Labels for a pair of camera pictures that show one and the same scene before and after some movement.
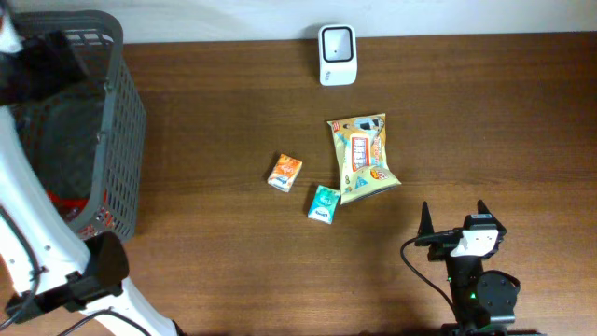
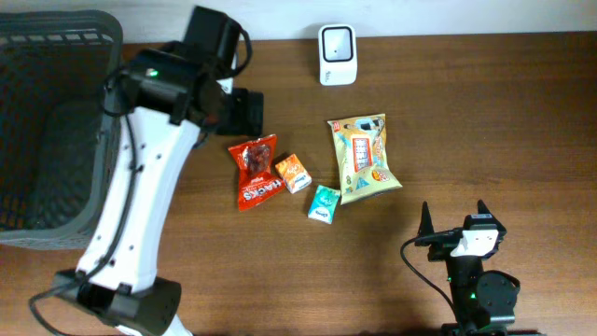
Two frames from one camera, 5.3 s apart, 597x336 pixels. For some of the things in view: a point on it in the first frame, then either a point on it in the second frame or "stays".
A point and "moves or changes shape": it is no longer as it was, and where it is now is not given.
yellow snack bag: [361, 151] stays
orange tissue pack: [284, 173] moves or changes shape
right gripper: [443, 244] stays
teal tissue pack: [324, 203] stays
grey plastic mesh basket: [89, 137] stays
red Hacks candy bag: [70, 207] -> [257, 180]
